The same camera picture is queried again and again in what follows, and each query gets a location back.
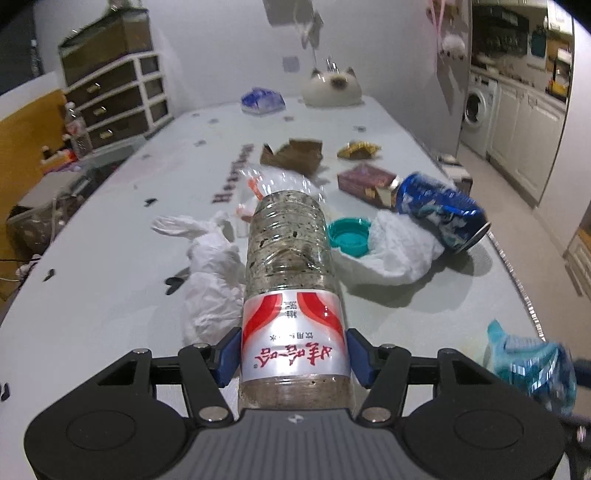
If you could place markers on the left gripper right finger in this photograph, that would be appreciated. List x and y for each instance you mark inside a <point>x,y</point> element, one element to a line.
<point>460,385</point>

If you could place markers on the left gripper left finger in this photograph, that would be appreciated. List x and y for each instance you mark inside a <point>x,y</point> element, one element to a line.
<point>201,370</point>

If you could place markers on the teal blue snack wrapper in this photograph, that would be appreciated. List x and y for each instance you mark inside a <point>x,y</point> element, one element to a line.
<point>544,371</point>

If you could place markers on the white plastic bag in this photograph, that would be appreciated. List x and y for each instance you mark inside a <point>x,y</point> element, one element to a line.
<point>215,286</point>

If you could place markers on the white fluffy towel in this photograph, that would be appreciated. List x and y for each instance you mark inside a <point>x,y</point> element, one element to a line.
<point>401,252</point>

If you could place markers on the blue soda can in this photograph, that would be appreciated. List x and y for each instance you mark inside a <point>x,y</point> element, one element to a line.
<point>460,220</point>

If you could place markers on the clear bottle red label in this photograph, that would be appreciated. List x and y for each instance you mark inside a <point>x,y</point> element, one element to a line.
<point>294,351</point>

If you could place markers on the teal plastic lid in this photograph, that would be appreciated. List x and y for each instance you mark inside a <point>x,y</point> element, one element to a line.
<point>350,236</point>

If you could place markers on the grey box on side table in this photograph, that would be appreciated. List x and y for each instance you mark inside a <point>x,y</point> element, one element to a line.
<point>35,221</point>

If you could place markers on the maroon snack box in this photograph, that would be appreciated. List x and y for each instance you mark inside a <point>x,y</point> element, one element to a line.
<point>370,184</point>

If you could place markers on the clear zip bag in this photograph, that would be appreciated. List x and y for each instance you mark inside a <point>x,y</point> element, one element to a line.
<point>255,182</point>

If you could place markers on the water bottle by cabinet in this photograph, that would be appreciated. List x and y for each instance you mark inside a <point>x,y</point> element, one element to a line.
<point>77,130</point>

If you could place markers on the gold foil wrapper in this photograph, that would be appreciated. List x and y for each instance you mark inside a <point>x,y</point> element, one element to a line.
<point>359,150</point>

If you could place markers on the white kitchen cabinets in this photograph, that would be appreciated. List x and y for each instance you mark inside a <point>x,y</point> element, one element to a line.
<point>526,136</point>

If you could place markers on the white washing machine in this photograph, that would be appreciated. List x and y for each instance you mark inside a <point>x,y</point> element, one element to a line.
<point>480,113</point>

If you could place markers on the brown torn cardboard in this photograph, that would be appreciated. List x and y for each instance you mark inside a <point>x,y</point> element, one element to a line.
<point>303,156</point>

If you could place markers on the white drawer cabinet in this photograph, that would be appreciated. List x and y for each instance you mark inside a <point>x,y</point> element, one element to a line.
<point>122,100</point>

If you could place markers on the blue tissue pack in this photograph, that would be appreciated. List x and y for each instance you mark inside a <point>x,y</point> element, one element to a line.
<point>260,101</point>

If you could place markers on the white cat ceramic figure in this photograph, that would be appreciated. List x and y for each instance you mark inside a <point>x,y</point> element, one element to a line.
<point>332,89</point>

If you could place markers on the glass terrarium tank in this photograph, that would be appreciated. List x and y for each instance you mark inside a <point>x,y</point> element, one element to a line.
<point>119,33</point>

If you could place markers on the fluffy sheep wall toy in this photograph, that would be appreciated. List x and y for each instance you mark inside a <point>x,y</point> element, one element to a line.
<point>453,46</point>

